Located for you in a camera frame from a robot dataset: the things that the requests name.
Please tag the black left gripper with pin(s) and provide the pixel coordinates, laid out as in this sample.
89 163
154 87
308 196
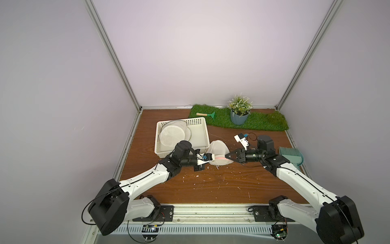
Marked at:
197 168

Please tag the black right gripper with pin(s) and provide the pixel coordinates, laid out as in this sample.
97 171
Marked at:
240 155

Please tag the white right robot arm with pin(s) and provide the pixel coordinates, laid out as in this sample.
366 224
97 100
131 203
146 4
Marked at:
334 219

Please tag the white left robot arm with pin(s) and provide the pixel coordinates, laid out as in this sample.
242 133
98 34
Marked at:
119 202

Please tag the green artificial grass mat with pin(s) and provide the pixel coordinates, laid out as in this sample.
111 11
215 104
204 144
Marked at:
224 118

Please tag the artificial plant in teal pot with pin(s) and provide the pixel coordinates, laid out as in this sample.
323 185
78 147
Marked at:
240 108

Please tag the teal plastic dustpan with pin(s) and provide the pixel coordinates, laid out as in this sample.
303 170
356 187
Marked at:
293 155

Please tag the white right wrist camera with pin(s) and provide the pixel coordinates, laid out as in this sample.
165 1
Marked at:
242 138

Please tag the green rake with wooden handle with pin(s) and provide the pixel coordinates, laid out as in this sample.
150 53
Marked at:
211 115

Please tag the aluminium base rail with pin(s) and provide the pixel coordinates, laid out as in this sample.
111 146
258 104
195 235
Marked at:
205 224

